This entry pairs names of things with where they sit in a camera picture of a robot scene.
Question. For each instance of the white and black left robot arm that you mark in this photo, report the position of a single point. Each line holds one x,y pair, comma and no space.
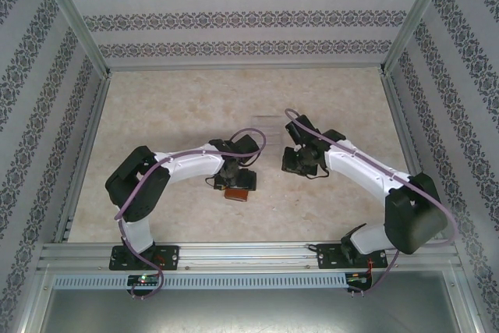
187,165

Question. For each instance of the metal sheet panel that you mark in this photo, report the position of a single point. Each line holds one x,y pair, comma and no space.
249,313

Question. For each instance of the aluminium frame post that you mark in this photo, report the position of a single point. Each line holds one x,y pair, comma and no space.
76,17
33,302
466,302
414,17

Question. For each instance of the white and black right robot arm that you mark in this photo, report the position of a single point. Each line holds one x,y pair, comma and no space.
358,165

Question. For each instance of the small circuit board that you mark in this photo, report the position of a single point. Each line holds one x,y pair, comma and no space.
356,276

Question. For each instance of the circuit board green light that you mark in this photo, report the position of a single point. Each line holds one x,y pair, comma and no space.
144,280

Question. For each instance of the brown leather card holder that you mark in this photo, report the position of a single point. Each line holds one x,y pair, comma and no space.
236,195

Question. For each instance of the aluminium side rail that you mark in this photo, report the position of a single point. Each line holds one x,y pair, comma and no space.
83,153
410,153

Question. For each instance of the clear acrylic card stand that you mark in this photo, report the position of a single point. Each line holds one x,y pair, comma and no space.
273,126

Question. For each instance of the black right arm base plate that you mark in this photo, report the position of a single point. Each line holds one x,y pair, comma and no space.
327,257

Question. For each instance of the aluminium mounting rail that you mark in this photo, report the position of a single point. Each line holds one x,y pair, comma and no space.
241,257

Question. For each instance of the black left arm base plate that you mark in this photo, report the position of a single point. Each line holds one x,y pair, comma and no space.
169,257

